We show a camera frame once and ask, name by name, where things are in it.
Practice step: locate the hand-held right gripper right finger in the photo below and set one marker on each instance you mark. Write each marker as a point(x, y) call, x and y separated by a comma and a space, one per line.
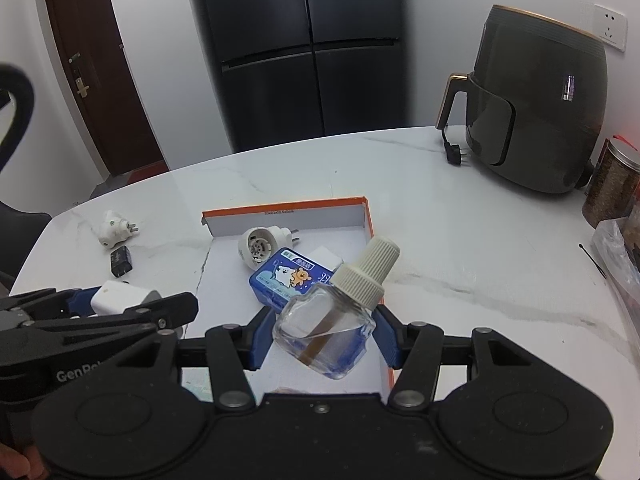
point(387, 340)

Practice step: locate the small white plug-in heater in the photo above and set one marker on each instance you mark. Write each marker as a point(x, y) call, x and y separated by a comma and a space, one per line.
point(112, 230)

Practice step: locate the black power plug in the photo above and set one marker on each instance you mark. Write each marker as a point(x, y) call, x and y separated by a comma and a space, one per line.
point(455, 152)

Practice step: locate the clear jar with dark contents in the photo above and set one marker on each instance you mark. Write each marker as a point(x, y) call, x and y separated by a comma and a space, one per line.
point(610, 185)

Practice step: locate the dark grey chair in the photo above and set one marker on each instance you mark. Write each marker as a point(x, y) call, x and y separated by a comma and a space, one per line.
point(20, 240)

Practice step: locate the white usb charger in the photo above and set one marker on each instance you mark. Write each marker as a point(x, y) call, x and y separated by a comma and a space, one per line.
point(120, 297)

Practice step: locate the clear plastic bag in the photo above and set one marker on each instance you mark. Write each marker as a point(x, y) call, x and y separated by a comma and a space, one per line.
point(625, 260)

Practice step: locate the red doormat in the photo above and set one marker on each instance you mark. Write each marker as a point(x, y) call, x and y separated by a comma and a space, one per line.
point(145, 167)

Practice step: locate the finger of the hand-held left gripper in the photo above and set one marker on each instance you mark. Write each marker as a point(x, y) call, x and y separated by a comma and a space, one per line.
point(80, 302)
point(165, 310)

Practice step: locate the dark brown door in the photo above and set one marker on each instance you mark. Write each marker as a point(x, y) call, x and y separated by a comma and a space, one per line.
point(100, 85)

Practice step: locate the brass door lock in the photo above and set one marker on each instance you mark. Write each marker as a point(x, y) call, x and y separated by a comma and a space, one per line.
point(82, 85)

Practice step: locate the blue cartoon print box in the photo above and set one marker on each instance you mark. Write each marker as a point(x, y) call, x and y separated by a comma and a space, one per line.
point(280, 280)

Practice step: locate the clear glass liquid bottle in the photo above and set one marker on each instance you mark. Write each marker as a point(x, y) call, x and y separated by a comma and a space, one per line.
point(325, 320)

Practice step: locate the thin black stick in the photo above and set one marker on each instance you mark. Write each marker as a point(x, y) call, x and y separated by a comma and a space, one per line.
point(592, 260)

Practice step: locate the black power adapter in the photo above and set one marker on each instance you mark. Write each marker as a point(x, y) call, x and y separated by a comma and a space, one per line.
point(121, 260)

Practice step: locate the small white carton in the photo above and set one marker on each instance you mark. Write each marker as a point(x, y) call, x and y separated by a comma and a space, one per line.
point(325, 256)

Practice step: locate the dark grey air fryer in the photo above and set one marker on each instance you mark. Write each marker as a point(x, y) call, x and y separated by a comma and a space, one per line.
point(540, 110)

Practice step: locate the orange white cardboard box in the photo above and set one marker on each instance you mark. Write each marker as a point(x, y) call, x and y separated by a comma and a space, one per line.
point(225, 285)

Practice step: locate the black refrigerator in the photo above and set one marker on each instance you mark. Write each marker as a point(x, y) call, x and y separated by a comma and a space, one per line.
point(300, 60)

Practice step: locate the person's left hand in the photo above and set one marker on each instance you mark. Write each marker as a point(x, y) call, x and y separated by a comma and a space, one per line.
point(15, 465)

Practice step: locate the large white plug-in heater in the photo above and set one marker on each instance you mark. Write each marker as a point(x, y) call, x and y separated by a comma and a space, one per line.
point(260, 247)

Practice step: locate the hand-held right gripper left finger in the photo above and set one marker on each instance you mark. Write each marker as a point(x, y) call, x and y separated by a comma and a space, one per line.
point(260, 340)

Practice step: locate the white wall socket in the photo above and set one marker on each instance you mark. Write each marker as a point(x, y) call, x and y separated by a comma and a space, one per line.
point(610, 27)

